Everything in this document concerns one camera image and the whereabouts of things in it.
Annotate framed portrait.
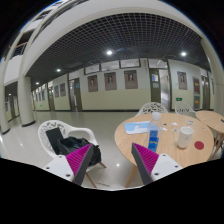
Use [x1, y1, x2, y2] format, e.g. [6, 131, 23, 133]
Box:
[104, 72, 117, 91]
[124, 70, 138, 89]
[177, 72, 187, 90]
[88, 75, 98, 92]

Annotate white chair behind table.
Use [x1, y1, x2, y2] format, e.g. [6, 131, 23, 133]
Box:
[137, 102, 167, 116]

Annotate framed portrait left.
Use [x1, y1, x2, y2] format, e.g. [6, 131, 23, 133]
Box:
[88, 75, 98, 92]

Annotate red round coaster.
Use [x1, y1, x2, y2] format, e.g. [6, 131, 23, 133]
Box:
[194, 141, 204, 150]

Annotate black laptop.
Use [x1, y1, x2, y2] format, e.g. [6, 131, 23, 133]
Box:
[46, 128, 63, 155]

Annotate blue white booklet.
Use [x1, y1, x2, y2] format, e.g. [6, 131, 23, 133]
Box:
[124, 121, 149, 134]

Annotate framed portrait middle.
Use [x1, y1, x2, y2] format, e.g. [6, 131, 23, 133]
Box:
[104, 72, 117, 91]

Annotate black backpack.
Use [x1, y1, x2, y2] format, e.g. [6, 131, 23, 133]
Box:
[57, 136, 101, 166]

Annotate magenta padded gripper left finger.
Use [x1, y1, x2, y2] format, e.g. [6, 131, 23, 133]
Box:
[42, 143, 95, 187]

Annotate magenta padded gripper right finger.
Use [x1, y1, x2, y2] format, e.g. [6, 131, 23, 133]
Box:
[130, 142, 184, 186]

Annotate white plastic chair near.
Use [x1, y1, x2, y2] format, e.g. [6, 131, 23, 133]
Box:
[37, 119, 108, 189]

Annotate round wooden table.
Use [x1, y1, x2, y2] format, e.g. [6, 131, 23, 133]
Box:
[196, 110, 224, 159]
[114, 112, 215, 188]

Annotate white paper cup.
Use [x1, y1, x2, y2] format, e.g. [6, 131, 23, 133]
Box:
[177, 127, 194, 148]

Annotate clear plastic water bottle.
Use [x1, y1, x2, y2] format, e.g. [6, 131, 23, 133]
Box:
[147, 112, 162, 152]

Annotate white round pillar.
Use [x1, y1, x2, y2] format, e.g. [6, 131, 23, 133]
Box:
[18, 77, 35, 127]

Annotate framed portrait far right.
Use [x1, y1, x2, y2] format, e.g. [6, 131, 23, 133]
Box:
[177, 72, 187, 90]

